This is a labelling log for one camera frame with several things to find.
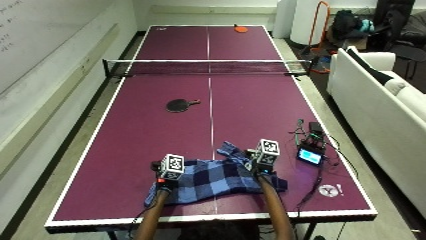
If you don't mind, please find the person's right hand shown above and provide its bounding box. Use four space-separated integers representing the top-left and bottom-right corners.
242 149 277 178

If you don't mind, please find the person's left hand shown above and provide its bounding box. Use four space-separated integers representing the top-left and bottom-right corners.
150 160 173 192

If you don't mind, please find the blue plaid cloth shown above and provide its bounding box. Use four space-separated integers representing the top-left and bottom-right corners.
142 140 289 208

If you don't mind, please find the white marker cube left glove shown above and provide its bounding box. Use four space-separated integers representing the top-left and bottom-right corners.
158 153 186 181

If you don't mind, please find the white marker cube glove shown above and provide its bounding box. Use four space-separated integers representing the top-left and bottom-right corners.
253 138 281 167
158 153 186 181

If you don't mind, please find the white marker cube right glove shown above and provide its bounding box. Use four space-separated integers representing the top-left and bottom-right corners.
253 138 281 167

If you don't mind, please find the electronic device with lit screen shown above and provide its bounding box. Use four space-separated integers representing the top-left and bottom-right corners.
293 121 328 168

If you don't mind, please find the purple table tennis table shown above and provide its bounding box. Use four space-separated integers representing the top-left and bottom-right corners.
44 24 379 234

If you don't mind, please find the black table tennis paddle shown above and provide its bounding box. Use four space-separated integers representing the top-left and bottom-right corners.
165 98 202 114

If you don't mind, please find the table tennis net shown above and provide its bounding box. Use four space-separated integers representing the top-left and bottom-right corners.
101 58 319 79

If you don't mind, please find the white sofa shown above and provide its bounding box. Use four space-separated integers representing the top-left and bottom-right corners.
326 45 426 219

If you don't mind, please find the white round column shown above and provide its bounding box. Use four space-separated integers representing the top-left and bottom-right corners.
289 0 331 46

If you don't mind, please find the black backpack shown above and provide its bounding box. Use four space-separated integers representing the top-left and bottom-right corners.
331 9 370 40

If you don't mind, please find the white whiteboard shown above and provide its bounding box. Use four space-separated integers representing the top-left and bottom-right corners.
0 0 117 96

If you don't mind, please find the black office chair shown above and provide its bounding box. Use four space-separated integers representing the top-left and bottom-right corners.
370 0 426 81

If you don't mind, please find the black cable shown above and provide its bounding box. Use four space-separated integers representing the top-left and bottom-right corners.
294 164 326 214

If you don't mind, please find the orange metal frame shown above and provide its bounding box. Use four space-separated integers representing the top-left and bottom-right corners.
305 0 332 74

